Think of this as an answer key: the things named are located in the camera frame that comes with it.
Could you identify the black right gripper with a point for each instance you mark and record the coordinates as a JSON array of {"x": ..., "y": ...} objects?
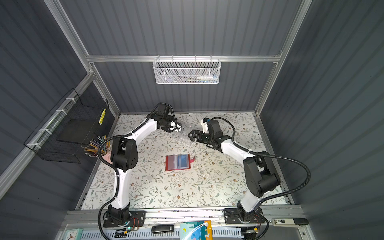
[{"x": 198, "y": 135}]

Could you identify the white mesh wall basket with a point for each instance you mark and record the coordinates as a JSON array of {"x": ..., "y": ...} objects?
[{"x": 166, "y": 71}]

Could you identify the yellow marker in basket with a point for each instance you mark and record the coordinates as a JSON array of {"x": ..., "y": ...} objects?
[{"x": 102, "y": 116}]

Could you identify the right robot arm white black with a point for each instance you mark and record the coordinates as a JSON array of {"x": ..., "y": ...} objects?
[{"x": 260, "y": 172}]

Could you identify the clear acrylic organizer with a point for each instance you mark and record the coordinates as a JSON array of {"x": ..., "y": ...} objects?
[{"x": 184, "y": 136}]

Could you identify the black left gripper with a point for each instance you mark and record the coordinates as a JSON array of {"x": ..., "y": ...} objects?
[{"x": 174, "y": 126}]

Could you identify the bundle of coloured pencils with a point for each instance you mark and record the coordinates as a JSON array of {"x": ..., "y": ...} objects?
[{"x": 92, "y": 149}]

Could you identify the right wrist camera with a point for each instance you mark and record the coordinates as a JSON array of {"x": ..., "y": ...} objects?
[{"x": 207, "y": 125}]

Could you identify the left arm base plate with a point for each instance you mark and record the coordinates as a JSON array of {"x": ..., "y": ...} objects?
[{"x": 118, "y": 218}]

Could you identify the colourful picture book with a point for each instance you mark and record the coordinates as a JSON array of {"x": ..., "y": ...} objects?
[{"x": 199, "y": 230}]

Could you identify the black wire wall basket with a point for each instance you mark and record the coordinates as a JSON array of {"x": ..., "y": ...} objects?
[{"x": 70, "y": 129}]

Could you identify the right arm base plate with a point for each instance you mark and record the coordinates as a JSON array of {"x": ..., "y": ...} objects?
[{"x": 235, "y": 216}]

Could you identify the red leather card holder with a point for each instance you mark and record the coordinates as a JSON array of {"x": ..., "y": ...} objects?
[{"x": 178, "y": 162}]

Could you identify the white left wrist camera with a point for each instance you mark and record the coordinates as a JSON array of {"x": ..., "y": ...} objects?
[{"x": 179, "y": 128}]

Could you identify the teal alarm clock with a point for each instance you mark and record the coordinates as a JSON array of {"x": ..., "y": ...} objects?
[{"x": 73, "y": 234}]

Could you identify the small black device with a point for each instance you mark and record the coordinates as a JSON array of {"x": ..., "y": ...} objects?
[{"x": 159, "y": 229}]

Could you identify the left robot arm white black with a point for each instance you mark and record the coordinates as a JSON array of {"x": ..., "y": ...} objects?
[{"x": 124, "y": 156}]

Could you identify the white marker in basket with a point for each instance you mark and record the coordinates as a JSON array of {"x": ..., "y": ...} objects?
[{"x": 203, "y": 79}]

